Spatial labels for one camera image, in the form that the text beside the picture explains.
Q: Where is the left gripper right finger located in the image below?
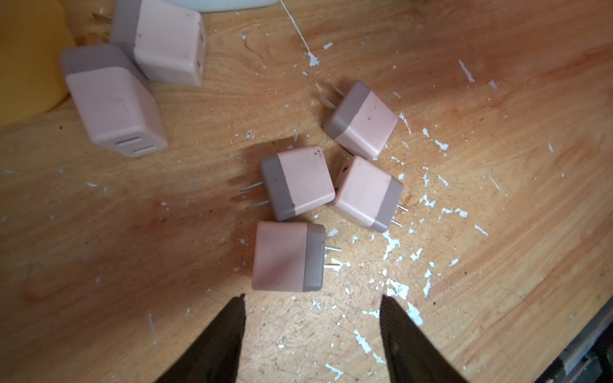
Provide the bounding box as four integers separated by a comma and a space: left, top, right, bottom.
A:
379, 295, 465, 382

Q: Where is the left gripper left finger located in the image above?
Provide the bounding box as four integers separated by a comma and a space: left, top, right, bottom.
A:
157, 295, 246, 382

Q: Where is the pink plug beside yellow box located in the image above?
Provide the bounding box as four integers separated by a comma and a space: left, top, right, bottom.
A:
59, 43, 169, 158

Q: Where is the pink plug near yellow box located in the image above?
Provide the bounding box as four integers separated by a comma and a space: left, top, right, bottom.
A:
110, 0, 207, 87

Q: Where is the yellow storage box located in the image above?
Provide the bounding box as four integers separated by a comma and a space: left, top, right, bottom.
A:
1, 1, 75, 125

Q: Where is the white storage box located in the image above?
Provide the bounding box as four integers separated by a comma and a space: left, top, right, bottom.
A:
166, 0, 279, 13

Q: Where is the pink plug bottom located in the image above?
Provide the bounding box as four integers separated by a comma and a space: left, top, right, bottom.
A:
252, 221, 341, 292

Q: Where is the pink plug centre middle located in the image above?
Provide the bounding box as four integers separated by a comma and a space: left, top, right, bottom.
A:
329, 156, 403, 233

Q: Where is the pink plug centre left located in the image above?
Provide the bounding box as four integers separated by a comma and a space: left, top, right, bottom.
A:
240, 145, 336, 222

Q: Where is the pink plug centre upper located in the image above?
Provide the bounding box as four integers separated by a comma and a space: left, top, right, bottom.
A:
323, 81, 399, 161

